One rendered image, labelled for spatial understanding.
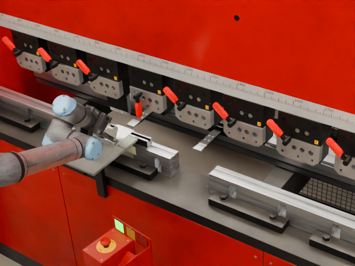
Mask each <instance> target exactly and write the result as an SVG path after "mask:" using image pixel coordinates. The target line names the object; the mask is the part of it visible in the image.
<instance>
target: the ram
mask: <svg viewBox="0 0 355 266"><path fill-rule="evenodd" d="M0 13H2V14H6V15H9V16H13V17H16V18H20V19H23V20H26V21H30V22H33V23H37V24H41V25H44V26H47V27H51V28H54V29H57V30H61V31H65V32H68V33H72V34H75V35H78V36H82V37H86V38H89V39H92V40H96V41H99V42H103V43H106V44H110V45H113V46H117V47H120V48H123V49H127V50H131V51H134V52H137V53H141V54H145V55H148V56H152V57H155V58H158V59H161V60H165V61H169V62H172V63H176V64H179V65H183V66H186V67H190V68H193V69H196V70H200V71H203V72H207V73H211V74H214V75H218V76H220V77H224V78H227V79H231V80H235V81H238V82H242V83H245V84H249V85H251V86H255V87H259V88H262V89H266V90H269V91H273V92H277V93H280V94H284V95H286V96H290V97H293V98H297V99H301V100H304V101H308V102H311V103H315V104H317V105H321V106H325V107H328V108H332V109H335V110H339V111H343V112H346V113H350V114H352V115H355V0H0ZM0 26H2V27H6V28H8V29H12V30H15V31H19V32H22V33H25V34H29V35H32V36H36V37H39V38H42V39H45V40H48V41H52V42H55V43H59V44H62V45H65V46H69V47H71V48H75V49H78V50H82V51H85V52H88V53H92V54H95V55H98V56H102V57H105V58H108V59H111V60H115V61H118V62H121V63H125V64H128V65H132V66H134V67H138V68H141V69H144V70H148V71H151V72H155V73H158V74H161V75H165V76H167V77H171V78H174V79H178V80H181V81H184V82H188V83H191V84H195V85H197V86H201V87H204V88H207V89H211V90H214V91H218V92H221V93H224V94H228V95H230V96H234V97H237V98H240V99H244V100H247V101H251V102H254V103H257V104H260V105H263V106H267V107H270V108H274V109H277V110H280V111H284V112H287V113H291V114H293V115H297V116H300V117H303V118H307V119H310V120H314V121H317V122H320V123H323V124H326V125H330V126H333V127H337V128H340V129H343V130H347V131H350V132H353V133H355V125H354V124H351V123H348V122H345V121H341V120H337V119H334V118H331V117H327V116H324V115H320V114H318V113H314V112H310V111H307V110H304V109H300V108H297V107H293V106H290V105H287V104H284V103H280V102H277V101H273V100H270V99H266V98H263V97H259V96H256V95H253V94H250V93H246V92H243V91H239V90H236V89H233V88H229V87H225V86H223V85H219V84H216V83H212V82H209V81H206V80H202V79H198V78H195V77H192V76H189V75H186V74H182V73H178V72H175V71H172V70H168V69H165V68H161V67H159V66H155V65H152V64H148V63H145V62H141V61H137V60H134V59H131V58H127V57H125V56H121V55H118V54H115V53H111V52H107V51H104V50H101V49H97V48H94V47H91V46H87V45H84V44H80V43H77V42H74V41H70V40H66V39H63V38H60V37H57V36H54V35H50V34H46V33H43V32H40V31H36V30H33V29H30V28H27V27H23V26H19V25H16V24H13V23H9V22H6V21H2V20H0Z"/></svg>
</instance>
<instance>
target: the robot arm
mask: <svg viewBox="0 0 355 266"><path fill-rule="evenodd" d="M52 109H53V111H54V113H55V114H54V117H53V119H52V121H51V123H50V126H49V128H48V130H47V132H46V133H45V136H44V138H43V141H42V145H43V146H41V147H37V148H33V149H29V150H26V151H22V152H20V153H16V152H14V151H9V152H7V153H0V187H3V186H7V185H12V184H15V183H18V182H20V181H22V180H23V179H24V177H25V176H29V175H32V174H35V173H38V172H41V171H43V170H47V169H50V168H53V167H56V166H59V165H63V164H66V163H69V162H72V161H74V160H77V159H80V158H85V159H89V160H95V159H97V158H98V157H99V156H100V154H101V151H102V143H101V141H100V140H98V139H96V138H94V137H93V134H94V135H96V136H98V137H100V138H106V139H108V140H110V141H112V142H114V143H116V142H118V140H117V139H116V136H117V131H118V127H117V126H115V127H114V128H113V129H109V128H107V129H106V127H107V125H108V123H110V122H111V120H112V117H110V116H108V115H107V114H105V113H104V112H101V111H99V110H98V109H96V108H95V107H92V106H89V105H86V106H84V105H82V104H80V103H79V102H77V101H76V100H75V99H74V98H71V97H69V96H67V95H60V96H58V97H56V98H55V100H54V102H53V104H52ZM74 124H75V125H76V126H78V127H80V132H78V131H76V130H73V129H72V128H73V125H74ZM105 129H106V130H105Z"/></svg>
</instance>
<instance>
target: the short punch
mask: <svg viewBox="0 0 355 266"><path fill-rule="evenodd" d="M107 100H108V106H110V109H111V110H113V111H116V112H119V113H122V114H125V115H127V116H130V112H131V110H132V109H131V102H130V94H128V95H127V96H125V97H124V98H122V97H120V98H119V99H114V98H111V97H108V96H107Z"/></svg>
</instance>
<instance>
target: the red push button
mask: <svg viewBox="0 0 355 266"><path fill-rule="evenodd" d="M110 243H111V239H110V238H108V237H104V238H102V239H101V240H100V244H101V245H103V247H104V248H108V247H109V244H110Z"/></svg>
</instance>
